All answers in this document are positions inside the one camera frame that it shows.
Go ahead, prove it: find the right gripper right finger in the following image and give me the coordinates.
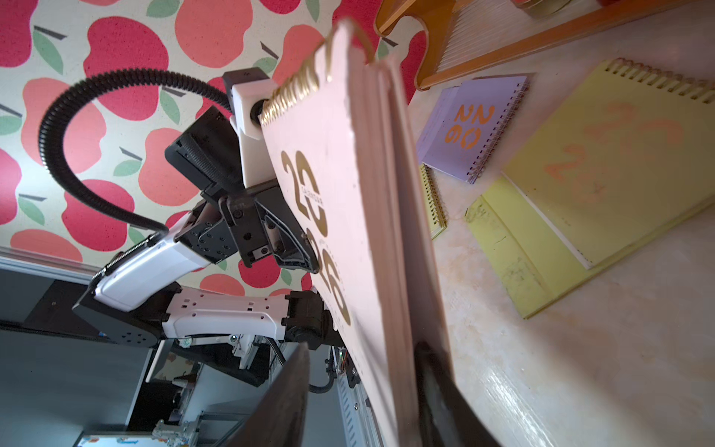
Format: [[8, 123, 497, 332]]
[[414, 342, 500, 446]]

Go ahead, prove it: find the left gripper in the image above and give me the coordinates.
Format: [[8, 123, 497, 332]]
[[165, 106, 318, 273]]

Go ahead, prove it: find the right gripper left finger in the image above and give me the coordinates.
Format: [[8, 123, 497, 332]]
[[223, 343, 310, 446]]

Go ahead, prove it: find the pink calendar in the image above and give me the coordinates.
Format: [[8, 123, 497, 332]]
[[261, 19, 450, 446]]

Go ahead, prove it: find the green calendar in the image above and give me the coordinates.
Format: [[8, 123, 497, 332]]
[[465, 58, 714, 318], [420, 164, 447, 240]]

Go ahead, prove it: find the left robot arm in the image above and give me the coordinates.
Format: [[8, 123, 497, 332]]
[[73, 108, 343, 348]]

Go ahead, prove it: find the purple calendar near shelf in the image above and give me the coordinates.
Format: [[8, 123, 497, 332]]
[[416, 74, 529, 184]]

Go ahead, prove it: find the wooden tiered shelf rack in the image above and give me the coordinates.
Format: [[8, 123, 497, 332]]
[[375, 0, 686, 91]]

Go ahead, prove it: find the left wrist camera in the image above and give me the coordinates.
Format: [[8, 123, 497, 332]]
[[223, 67, 277, 188]]

